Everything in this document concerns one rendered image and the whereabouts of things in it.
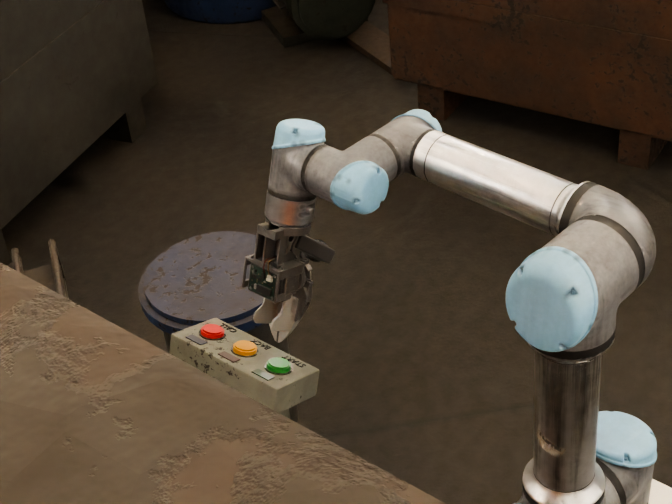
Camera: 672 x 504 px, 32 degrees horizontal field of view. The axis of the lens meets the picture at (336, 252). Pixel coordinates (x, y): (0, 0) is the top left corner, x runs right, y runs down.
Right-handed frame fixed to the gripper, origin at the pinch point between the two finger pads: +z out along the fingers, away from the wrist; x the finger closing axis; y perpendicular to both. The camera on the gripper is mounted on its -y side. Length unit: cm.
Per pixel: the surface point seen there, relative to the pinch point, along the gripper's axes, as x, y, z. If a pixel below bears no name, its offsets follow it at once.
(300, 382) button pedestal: 4.7, -0.5, 7.1
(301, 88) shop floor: -129, -161, 11
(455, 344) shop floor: -17, -90, 37
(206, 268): -46, -31, 13
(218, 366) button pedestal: -7.9, 5.5, 7.7
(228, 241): -48, -40, 10
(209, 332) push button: -14.1, 1.5, 5.3
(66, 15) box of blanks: -148, -77, -14
